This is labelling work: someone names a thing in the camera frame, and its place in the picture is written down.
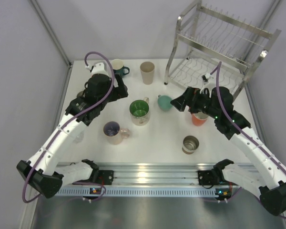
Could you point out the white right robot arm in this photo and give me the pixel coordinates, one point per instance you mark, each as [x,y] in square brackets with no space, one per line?
[270,185]

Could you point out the light teal mug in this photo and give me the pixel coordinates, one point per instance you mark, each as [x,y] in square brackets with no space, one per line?
[164,102]

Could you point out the small brown white cup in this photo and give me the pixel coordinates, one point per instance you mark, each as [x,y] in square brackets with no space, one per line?
[80,94]

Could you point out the steel lined paper cup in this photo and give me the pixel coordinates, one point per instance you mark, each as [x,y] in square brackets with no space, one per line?
[190,144]

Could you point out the clear glass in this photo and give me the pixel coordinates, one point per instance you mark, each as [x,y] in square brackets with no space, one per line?
[79,138]

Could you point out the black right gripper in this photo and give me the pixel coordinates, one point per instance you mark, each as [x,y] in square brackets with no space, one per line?
[190,98]

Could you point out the green interior floral mug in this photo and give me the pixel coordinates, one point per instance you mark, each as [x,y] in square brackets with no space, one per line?
[140,111]

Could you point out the stainless steel dish rack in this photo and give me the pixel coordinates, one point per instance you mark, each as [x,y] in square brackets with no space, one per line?
[205,36]

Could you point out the orange mug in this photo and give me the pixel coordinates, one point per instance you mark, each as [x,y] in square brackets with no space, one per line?
[199,118]

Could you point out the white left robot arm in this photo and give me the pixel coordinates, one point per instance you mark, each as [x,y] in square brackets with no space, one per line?
[40,171]

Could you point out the pink purple mug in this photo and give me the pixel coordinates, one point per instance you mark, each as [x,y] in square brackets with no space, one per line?
[114,133]

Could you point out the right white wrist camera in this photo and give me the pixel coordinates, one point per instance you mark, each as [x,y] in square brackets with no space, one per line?
[205,78]

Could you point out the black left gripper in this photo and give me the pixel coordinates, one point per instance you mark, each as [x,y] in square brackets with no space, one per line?
[119,92]

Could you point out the beige tumbler cup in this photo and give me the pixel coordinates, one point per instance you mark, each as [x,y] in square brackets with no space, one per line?
[147,72]

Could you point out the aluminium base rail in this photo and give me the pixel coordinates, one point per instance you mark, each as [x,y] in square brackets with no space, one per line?
[153,174]

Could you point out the dark teal mug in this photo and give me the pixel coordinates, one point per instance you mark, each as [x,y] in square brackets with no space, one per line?
[119,68]

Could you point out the grey slotted cable duct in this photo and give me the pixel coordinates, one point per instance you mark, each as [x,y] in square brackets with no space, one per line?
[139,192]

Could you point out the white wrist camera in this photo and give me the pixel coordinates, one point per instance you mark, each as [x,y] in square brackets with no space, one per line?
[205,78]
[98,67]

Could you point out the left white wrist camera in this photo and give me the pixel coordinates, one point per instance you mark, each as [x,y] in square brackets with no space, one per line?
[98,67]

